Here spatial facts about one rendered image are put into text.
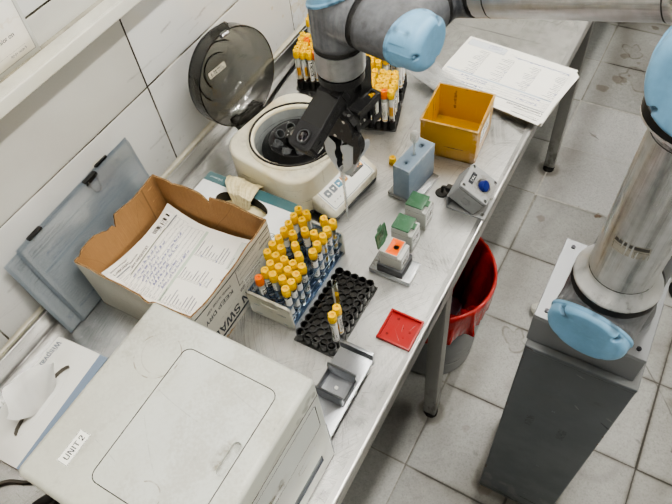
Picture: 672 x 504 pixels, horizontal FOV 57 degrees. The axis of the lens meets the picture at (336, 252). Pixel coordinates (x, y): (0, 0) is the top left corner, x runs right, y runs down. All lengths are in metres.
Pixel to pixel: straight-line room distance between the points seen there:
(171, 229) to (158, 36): 0.39
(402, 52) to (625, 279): 0.40
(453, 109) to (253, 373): 0.91
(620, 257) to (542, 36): 1.09
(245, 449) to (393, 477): 1.23
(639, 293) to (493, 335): 1.35
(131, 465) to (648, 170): 0.68
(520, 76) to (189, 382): 1.15
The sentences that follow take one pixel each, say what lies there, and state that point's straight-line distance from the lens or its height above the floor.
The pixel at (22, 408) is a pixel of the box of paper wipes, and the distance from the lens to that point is 1.22.
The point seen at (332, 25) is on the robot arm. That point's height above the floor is 1.44.
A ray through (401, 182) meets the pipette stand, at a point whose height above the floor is 0.93.
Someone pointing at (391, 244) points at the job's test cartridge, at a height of 0.95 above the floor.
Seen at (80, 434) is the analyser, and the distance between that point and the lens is 0.89.
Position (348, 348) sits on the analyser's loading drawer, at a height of 0.92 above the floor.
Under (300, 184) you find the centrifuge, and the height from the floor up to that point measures 0.98.
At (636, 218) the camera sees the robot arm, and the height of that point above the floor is 1.35.
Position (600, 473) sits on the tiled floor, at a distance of 2.09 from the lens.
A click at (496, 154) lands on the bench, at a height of 0.88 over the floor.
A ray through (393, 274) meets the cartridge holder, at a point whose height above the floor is 0.90.
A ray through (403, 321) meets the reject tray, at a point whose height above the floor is 0.88.
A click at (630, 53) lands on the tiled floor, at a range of 3.36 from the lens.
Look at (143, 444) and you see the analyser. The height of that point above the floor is 1.18.
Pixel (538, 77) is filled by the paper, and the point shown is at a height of 0.89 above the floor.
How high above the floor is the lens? 1.92
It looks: 53 degrees down
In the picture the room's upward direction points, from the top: 8 degrees counter-clockwise
